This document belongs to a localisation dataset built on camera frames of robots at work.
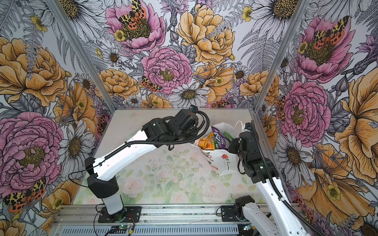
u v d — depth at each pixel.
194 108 0.58
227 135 0.85
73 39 0.82
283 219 0.40
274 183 0.42
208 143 0.76
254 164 0.47
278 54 0.90
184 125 0.49
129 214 0.73
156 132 0.44
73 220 0.73
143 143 0.43
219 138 0.78
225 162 0.79
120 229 0.72
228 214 0.74
